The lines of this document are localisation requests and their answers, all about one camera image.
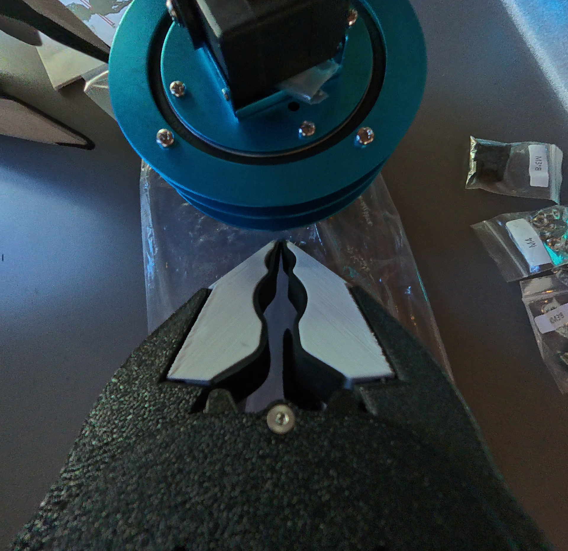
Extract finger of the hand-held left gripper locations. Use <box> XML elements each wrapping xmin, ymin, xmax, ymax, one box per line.
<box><xmin>0</xmin><ymin>94</ymin><xmax>96</xmax><ymax>151</ymax></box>
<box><xmin>0</xmin><ymin>0</ymin><xmax>112</xmax><ymax>65</ymax></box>

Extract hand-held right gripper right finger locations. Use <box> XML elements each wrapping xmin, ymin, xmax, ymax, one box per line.
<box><xmin>284</xmin><ymin>241</ymin><xmax>396</xmax><ymax>385</ymax></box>

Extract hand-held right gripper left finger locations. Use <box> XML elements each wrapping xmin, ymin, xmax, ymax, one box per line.
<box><xmin>166</xmin><ymin>242</ymin><xmax>285</xmax><ymax>385</ymax></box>

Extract blue round turntable base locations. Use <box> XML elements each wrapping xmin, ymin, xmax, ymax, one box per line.
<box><xmin>109</xmin><ymin>0</ymin><xmax>429</xmax><ymax>232</ymax></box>

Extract grey desk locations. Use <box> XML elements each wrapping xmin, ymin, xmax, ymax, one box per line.
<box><xmin>0</xmin><ymin>0</ymin><xmax>568</xmax><ymax>551</ymax></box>

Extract white instruction manual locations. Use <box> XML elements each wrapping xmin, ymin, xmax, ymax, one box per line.
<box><xmin>36</xmin><ymin>0</ymin><xmax>145</xmax><ymax>116</ymax></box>

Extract large clear plastic bag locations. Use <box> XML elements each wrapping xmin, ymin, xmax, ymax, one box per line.
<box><xmin>140</xmin><ymin>160</ymin><xmax>453</xmax><ymax>383</ymax></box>

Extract pile of small screw packets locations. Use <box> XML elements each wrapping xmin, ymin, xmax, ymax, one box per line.
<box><xmin>465</xmin><ymin>136</ymin><xmax>568</xmax><ymax>389</ymax></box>

